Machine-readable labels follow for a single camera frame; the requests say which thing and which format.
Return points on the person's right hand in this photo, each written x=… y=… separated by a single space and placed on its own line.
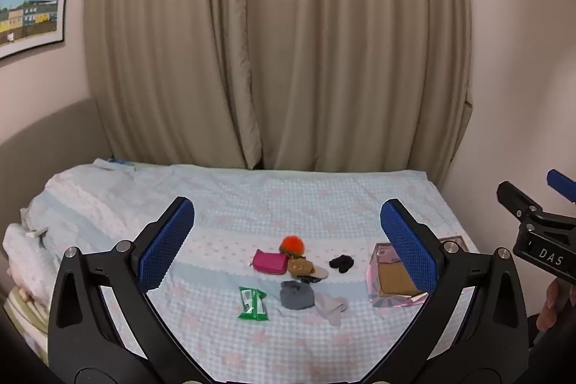
x=552 y=303

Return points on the black patterned cloth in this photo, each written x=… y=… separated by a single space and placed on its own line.
x=309 y=278

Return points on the green wipes packet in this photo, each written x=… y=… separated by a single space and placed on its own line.
x=252 y=304

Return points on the light sock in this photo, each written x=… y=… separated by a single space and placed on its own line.
x=330 y=306

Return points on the small blue item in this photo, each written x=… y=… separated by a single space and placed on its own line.
x=121 y=162

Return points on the framed wall poster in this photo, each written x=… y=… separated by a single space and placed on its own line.
x=31 y=8

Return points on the orange pom-pom toy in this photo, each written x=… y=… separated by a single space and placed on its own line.
x=292 y=244

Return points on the beige curtain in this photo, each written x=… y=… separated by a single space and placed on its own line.
x=292 y=42

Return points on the grey sock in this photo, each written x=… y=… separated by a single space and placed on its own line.
x=296 y=296

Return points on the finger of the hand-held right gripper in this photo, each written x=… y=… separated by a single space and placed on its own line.
x=517 y=199
x=563 y=185

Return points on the checked blue pink bedsheet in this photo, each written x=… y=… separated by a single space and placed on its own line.
x=252 y=204

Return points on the pink pouch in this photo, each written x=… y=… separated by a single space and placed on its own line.
x=269 y=261

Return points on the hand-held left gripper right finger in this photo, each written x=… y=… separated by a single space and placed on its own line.
x=408 y=249

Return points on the cardboard box with pink print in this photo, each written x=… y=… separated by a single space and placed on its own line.
x=393 y=276

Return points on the white pillow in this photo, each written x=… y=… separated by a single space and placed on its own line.
x=22 y=253

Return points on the striped mattress cover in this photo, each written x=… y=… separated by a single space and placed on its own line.
x=22 y=314

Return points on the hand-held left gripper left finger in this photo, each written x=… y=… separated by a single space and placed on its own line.
x=167 y=247

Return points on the brown plush toy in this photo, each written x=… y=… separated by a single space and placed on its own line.
x=299 y=267

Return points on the black scrunchie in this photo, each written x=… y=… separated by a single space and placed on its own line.
x=341 y=263

